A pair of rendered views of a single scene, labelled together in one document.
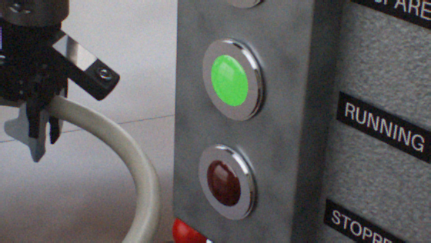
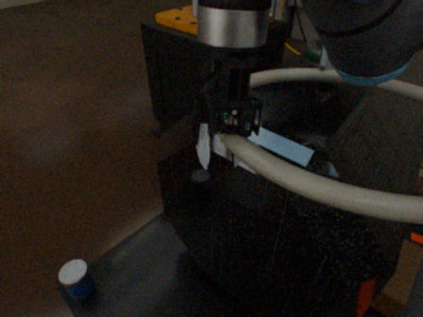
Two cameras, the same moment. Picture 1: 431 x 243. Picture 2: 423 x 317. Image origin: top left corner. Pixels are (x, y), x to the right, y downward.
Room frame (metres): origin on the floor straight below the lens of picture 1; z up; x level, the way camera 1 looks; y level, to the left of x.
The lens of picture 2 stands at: (1.25, 0.58, 1.17)
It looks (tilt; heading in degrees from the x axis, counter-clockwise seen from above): 39 degrees down; 243
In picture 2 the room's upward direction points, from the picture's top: straight up
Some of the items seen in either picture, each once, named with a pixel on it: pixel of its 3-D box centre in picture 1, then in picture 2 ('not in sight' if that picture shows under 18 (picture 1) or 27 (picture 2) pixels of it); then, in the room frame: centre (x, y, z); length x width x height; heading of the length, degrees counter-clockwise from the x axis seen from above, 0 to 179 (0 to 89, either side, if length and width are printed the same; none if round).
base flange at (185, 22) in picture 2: not in sight; (214, 17); (0.45, -0.94, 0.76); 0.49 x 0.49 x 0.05; 19
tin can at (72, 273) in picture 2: not in sight; (77, 279); (1.46, -0.17, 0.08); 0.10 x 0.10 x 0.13
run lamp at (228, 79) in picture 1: (233, 79); not in sight; (0.33, -0.01, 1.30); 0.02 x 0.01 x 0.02; 44
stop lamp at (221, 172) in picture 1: (227, 181); not in sight; (0.33, -0.01, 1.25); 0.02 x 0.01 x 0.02; 44
